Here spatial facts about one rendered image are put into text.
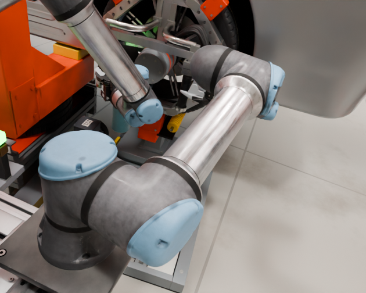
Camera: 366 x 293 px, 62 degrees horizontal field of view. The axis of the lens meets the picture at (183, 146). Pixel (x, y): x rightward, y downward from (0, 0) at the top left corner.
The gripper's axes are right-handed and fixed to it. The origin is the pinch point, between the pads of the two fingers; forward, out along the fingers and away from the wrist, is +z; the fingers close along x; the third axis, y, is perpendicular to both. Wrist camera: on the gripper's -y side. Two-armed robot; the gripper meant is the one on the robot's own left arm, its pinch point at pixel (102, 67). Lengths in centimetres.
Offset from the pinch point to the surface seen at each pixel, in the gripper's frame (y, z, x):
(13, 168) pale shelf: 38, -6, -37
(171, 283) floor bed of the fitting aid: 77, -59, 14
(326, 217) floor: 83, -62, 131
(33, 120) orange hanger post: 27.6, 10.7, -25.4
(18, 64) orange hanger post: 0.9, 8.0, -28.7
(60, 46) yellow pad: 10.2, 47.1, -4.6
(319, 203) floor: 83, -51, 138
